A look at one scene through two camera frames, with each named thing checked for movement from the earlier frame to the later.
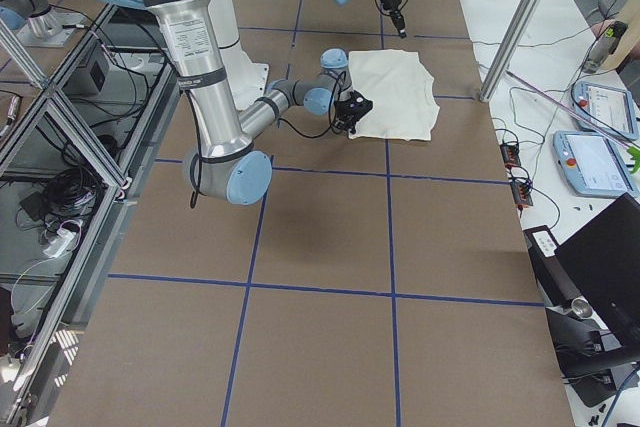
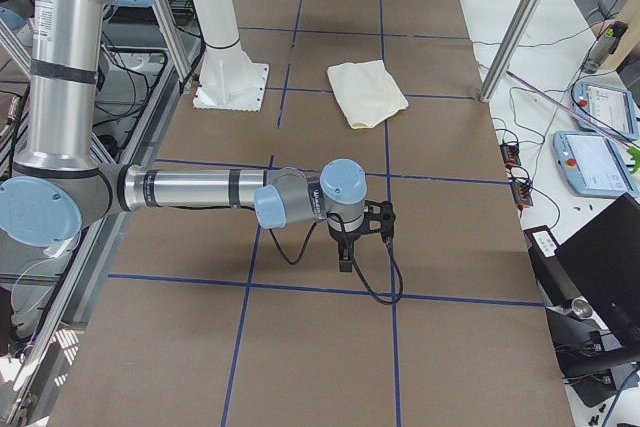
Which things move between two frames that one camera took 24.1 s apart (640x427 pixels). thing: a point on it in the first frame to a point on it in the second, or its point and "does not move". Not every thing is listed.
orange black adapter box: x=511 y=154 does not move
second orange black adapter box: x=522 y=193 does not move
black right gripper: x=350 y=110 to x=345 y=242
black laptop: x=603 y=259 does not move
